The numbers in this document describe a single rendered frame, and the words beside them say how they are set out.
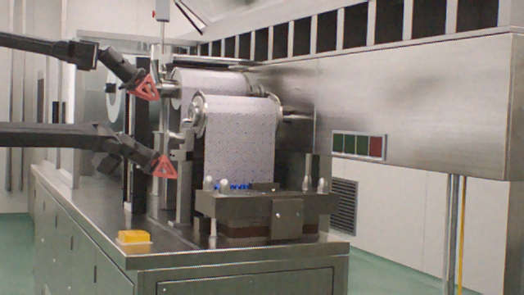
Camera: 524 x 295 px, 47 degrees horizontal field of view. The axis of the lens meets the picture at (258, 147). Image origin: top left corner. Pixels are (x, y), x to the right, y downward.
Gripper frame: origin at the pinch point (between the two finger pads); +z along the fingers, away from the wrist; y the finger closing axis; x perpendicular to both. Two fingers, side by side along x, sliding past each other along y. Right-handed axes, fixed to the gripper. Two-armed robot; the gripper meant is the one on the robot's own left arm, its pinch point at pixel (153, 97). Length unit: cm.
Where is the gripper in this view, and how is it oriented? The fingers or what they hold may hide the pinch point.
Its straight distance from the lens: 184.3
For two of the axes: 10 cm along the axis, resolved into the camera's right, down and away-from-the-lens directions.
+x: 6.0, -7.6, 2.5
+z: 6.6, 6.5, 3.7
